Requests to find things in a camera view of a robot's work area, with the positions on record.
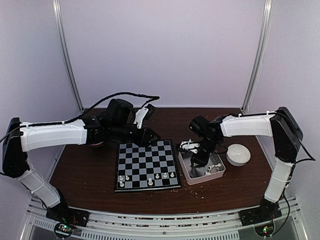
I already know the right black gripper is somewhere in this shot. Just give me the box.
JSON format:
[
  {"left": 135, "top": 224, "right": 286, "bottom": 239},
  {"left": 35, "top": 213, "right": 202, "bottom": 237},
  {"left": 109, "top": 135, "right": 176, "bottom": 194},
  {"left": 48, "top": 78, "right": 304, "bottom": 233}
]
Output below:
[{"left": 191, "top": 136, "right": 221, "bottom": 169}]

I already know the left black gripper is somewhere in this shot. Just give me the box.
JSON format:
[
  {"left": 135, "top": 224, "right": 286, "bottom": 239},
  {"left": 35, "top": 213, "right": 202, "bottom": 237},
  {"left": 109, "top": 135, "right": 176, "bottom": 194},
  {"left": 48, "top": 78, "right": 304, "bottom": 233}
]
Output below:
[{"left": 110, "top": 122, "right": 161, "bottom": 148}]

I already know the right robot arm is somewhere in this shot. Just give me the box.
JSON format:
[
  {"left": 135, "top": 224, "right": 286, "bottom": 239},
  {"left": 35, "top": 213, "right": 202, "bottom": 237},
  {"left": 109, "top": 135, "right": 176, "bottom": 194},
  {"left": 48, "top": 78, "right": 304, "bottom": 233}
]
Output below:
[{"left": 188, "top": 106, "right": 303, "bottom": 221}]

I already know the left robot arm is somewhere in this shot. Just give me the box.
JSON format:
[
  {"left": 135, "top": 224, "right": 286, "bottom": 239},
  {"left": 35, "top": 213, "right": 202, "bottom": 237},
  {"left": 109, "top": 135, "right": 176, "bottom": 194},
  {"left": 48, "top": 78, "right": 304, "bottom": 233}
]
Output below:
[{"left": 1, "top": 98, "right": 161, "bottom": 222}]

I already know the white chess piece pile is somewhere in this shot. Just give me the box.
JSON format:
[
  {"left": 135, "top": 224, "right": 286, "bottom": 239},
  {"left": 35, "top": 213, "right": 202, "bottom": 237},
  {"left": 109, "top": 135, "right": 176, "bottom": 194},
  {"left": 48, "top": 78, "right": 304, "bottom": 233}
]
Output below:
[{"left": 203, "top": 163, "right": 222, "bottom": 176}]

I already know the pink plastic basket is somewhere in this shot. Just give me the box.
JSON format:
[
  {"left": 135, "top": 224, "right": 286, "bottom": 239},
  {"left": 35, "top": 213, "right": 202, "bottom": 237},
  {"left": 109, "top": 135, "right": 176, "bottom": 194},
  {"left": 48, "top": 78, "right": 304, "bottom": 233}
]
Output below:
[{"left": 178, "top": 152, "right": 226, "bottom": 185}]

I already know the black white chessboard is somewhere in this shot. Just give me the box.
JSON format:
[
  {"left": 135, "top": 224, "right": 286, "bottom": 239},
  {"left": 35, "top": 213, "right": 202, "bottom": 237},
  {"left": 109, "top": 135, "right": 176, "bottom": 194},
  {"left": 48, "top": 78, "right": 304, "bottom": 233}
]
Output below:
[{"left": 114, "top": 139, "right": 182, "bottom": 193}]

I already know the white ceramic bowl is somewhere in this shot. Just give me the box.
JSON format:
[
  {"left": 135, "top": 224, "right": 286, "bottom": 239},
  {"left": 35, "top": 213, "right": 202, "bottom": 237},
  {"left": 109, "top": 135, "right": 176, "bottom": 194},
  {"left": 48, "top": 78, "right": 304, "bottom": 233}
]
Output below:
[{"left": 226, "top": 143, "right": 251, "bottom": 167}]

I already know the red patterned bowl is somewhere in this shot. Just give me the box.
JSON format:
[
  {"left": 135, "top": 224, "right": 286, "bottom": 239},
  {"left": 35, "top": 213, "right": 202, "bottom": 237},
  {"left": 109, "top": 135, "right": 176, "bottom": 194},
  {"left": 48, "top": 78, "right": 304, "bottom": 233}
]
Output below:
[{"left": 90, "top": 141, "right": 105, "bottom": 148}]

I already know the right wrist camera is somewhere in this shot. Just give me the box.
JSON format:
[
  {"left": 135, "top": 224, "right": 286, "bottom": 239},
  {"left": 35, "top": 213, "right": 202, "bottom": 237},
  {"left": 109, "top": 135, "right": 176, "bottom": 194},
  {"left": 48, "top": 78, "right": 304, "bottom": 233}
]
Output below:
[{"left": 177, "top": 139, "right": 200, "bottom": 154}]

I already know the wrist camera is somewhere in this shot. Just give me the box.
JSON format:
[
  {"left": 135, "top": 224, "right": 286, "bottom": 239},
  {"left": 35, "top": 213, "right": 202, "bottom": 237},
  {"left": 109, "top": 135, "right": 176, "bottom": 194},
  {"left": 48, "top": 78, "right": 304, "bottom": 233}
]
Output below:
[
  {"left": 177, "top": 139, "right": 200, "bottom": 154},
  {"left": 133, "top": 104, "right": 155, "bottom": 129}
]

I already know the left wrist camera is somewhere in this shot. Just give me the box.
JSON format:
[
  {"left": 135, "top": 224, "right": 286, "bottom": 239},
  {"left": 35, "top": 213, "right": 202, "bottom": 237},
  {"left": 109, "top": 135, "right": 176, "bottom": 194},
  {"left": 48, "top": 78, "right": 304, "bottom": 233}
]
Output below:
[{"left": 133, "top": 104, "right": 155, "bottom": 129}]

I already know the front aluminium rail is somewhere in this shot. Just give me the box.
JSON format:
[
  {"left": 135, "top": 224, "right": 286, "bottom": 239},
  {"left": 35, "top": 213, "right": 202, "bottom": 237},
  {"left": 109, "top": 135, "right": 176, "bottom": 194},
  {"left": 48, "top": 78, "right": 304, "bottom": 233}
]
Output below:
[{"left": 17, "top": 197, "right": 311, "bottom": 240}]

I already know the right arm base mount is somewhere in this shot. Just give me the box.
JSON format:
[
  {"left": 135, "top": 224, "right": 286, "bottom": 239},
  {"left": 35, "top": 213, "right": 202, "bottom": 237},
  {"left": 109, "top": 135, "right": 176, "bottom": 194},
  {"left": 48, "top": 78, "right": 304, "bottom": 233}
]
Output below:
[{"left": 238, "top": 198, "right": 282, "bottom": 238}]

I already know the right aluminium frame post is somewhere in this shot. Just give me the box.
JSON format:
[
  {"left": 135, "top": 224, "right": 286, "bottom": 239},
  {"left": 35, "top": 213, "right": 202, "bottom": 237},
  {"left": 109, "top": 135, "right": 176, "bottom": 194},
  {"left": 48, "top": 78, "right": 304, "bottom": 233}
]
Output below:
[{"left": 241, "top": 0, "right": 274, "bottom": 114}]

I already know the aluminium frame post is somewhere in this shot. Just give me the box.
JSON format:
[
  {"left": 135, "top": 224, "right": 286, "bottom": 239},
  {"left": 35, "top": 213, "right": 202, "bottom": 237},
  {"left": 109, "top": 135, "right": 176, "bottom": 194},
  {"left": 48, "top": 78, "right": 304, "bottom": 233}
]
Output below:
[
  {"left": 241, "top": 0, "right": 274, "bottom": 114},
  {"left": 52, "top": 0, "right": 84, "bottom": 113}
]

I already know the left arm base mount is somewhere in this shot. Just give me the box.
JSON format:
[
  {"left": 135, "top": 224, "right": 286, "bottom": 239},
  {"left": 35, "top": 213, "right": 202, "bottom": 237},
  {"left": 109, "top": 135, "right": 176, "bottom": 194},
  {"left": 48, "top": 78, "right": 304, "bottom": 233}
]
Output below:
[{"left": 42, "top": 198, "right": 90, "bottom": 239}]

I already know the left aluminium frame post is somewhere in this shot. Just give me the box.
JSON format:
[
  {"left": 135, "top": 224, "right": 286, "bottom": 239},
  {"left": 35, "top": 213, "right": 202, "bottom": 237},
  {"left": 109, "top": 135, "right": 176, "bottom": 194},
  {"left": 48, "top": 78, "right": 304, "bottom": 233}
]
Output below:
[{"left": 52, "top": 0, "right": 84, "bottom": 113}]

